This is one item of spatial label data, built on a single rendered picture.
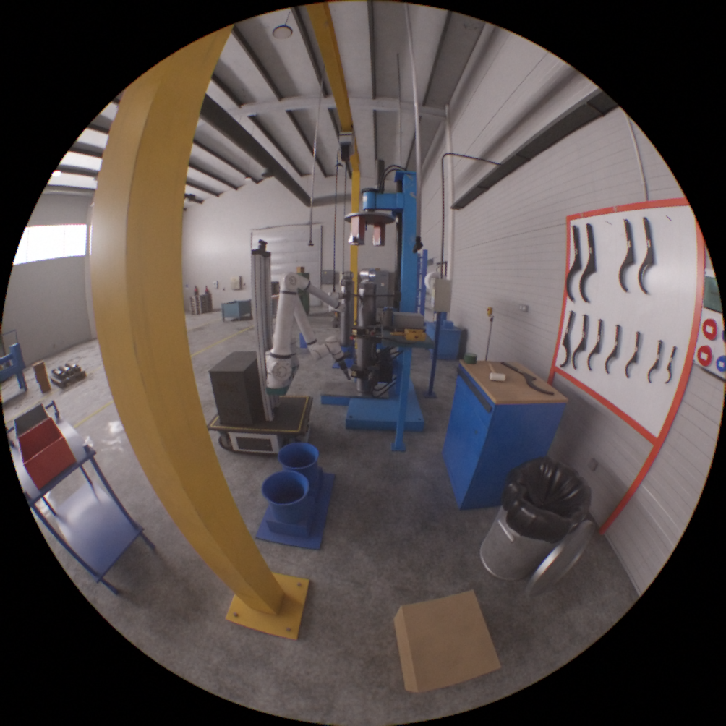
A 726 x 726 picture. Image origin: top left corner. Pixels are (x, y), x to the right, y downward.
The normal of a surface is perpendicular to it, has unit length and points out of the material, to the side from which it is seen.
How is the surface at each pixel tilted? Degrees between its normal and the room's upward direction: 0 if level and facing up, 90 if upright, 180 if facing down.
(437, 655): 0
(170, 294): 90
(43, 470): 90
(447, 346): 90
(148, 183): 90
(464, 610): 0
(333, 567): 0
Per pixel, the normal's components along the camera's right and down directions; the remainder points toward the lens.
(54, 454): 0.98, 0.09
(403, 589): 0.02, -0.94
